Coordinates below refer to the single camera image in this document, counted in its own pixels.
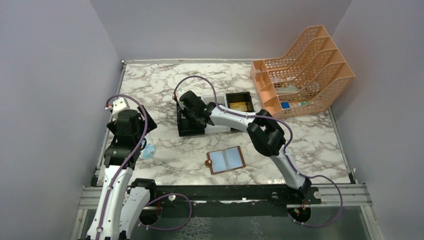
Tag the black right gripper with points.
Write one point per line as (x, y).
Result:
(185, 108)

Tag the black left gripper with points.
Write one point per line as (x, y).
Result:
(150, 123)

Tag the brown leather card holder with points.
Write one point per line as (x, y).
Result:
(225, 160)

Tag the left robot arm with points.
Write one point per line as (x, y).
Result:
(122, 201)

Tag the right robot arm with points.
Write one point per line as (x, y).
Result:
(265, 133)

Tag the gold card in tray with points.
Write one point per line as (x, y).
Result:
(239, 106)

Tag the black left tray box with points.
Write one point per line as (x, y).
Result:
(186, 127)

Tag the black tray box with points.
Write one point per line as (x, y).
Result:
(186, 127)
(240, 101)

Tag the blue correction tape blister pack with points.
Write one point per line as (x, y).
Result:
(148, 149)

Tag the white middle tray box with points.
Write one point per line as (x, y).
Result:
(216, 129)

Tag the black right tray box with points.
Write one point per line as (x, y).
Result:
(240, 101)

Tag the orange plastic file organizer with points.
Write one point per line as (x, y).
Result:
(306, 80)

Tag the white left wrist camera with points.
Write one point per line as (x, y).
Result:
(119, 105)

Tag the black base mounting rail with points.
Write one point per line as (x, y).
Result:
(216, 201)

